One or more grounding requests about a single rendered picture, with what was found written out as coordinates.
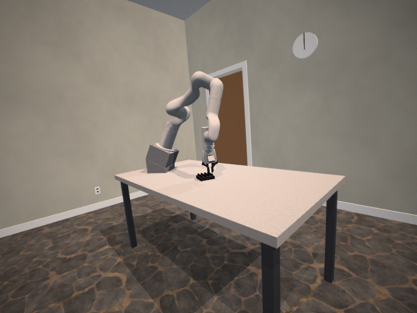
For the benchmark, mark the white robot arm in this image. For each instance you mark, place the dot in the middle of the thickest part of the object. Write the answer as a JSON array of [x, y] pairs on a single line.
[[178, 108]]

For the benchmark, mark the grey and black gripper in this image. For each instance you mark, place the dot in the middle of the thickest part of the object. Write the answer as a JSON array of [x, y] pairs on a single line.
[[205, 160]]

